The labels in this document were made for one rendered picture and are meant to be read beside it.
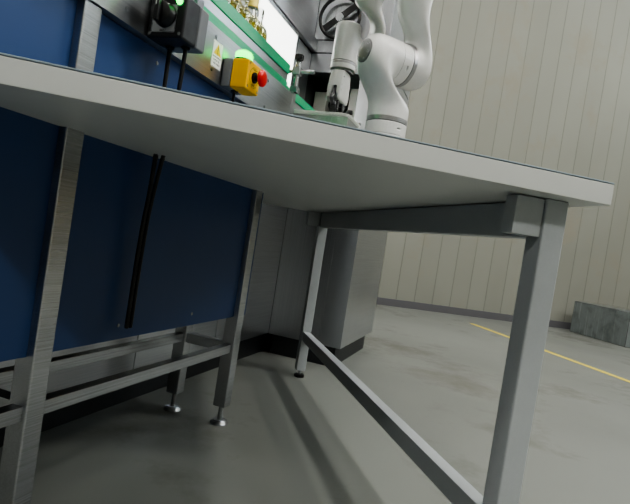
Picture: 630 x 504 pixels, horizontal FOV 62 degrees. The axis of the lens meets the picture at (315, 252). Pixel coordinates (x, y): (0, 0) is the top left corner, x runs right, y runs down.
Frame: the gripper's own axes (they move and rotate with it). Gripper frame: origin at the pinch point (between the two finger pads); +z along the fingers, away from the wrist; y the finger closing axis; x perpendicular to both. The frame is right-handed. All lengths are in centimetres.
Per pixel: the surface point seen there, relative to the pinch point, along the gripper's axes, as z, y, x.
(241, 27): -10, 48, -12
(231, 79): 7, 57, -7
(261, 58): -6.9, 34.2, -12.2
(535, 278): 42, 79, 65
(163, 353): 87, 17, -41
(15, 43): 20, 111, -11
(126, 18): 8, 91, -9
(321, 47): -52, -73, -39
